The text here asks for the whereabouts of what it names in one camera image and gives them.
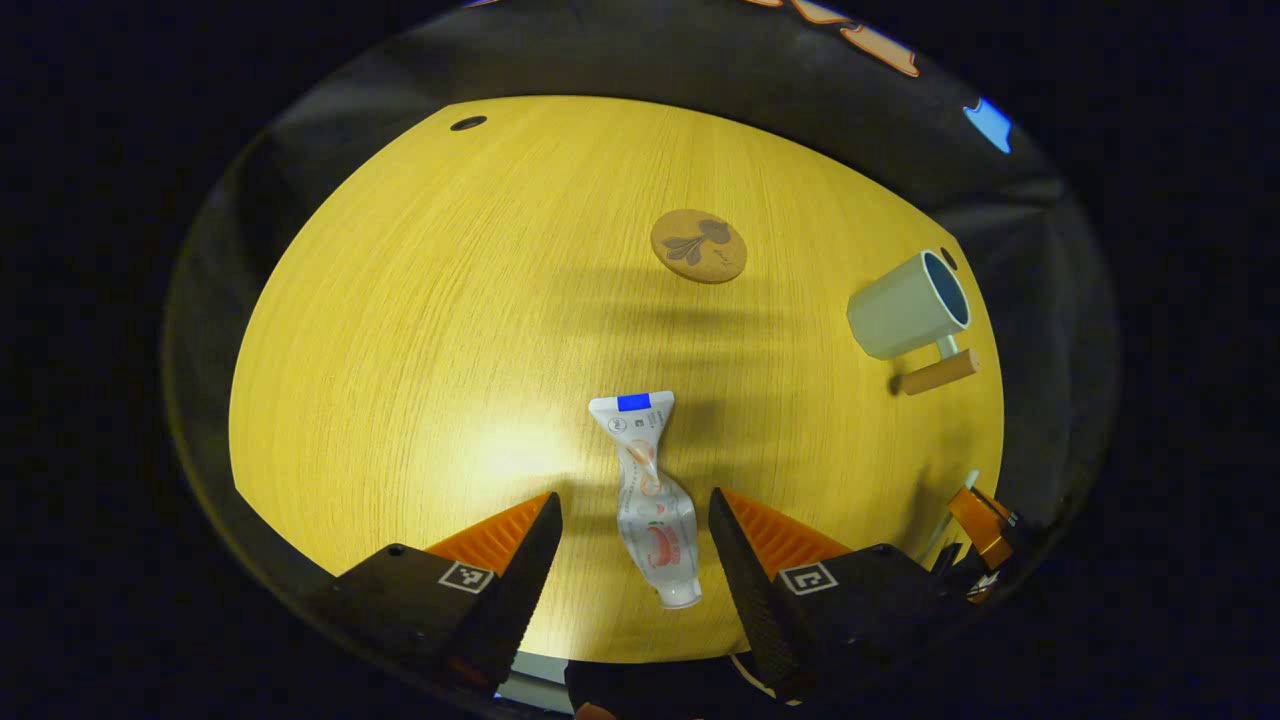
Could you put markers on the round cork coaster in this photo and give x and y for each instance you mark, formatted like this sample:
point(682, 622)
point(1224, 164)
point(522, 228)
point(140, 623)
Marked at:
point(700, 245)

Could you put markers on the black backdrop cloth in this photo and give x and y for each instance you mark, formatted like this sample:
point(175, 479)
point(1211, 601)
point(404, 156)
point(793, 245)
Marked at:
point(700, 60)

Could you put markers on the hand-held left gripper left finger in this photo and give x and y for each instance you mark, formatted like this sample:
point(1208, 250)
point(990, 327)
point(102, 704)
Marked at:
point(525, 570)

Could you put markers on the pale green toothbrush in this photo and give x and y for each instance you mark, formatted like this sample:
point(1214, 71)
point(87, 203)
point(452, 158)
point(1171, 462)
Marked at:
point(955, 510)

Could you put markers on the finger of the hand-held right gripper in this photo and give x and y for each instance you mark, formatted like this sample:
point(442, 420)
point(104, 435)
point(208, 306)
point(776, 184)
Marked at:
point(985, 530)

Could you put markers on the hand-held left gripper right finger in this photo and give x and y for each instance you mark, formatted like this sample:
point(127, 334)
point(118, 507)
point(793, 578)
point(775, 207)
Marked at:
point(745, 570)

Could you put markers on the white toothpaste tube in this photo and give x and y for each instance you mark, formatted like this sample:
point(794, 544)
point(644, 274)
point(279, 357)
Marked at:
point(655, 520)

